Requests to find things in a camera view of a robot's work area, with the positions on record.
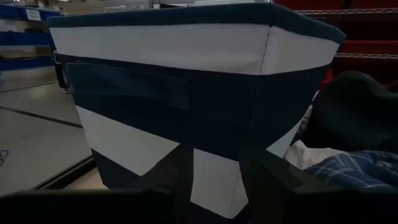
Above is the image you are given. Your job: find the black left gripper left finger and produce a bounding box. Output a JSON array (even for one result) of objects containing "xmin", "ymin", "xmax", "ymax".
[{"xmin": 136, "ymin": 144, "xmax": 194, "ymax": 194}]

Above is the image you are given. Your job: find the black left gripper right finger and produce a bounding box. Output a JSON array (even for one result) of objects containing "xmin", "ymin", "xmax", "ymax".
[{"xmin": 238, "ymin": 149, "xmax": 312, "ymax": 192}]

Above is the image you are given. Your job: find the blue plaid shirt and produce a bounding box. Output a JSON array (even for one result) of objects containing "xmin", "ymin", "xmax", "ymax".
[{"xmin": 303, "ymin": 150, "xmax": 398, "ymax": 190}]

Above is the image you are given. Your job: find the dark green shirt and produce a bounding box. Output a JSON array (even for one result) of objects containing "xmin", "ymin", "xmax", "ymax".
[{"xmin": 300, "ymin": 70, "xmax": 398, "ymax": 154}]

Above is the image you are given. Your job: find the navy white striped fabric bin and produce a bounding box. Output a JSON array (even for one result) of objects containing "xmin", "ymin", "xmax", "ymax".
[{"xmin": 46, "ymin": 2, "xmax": 346, "ymax": 220}]

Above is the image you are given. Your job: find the shelf with blue bins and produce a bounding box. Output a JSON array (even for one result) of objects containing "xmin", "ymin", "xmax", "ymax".
[{"xmin": 0, "ymin": 2, "xmax": 62, "ymax": 71}]

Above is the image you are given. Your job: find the wire shelf with red bins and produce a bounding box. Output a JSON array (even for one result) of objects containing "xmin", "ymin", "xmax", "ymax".
[{"xmin": 273, "ymin": 0, "xmax": 398, "ymax": 91}]

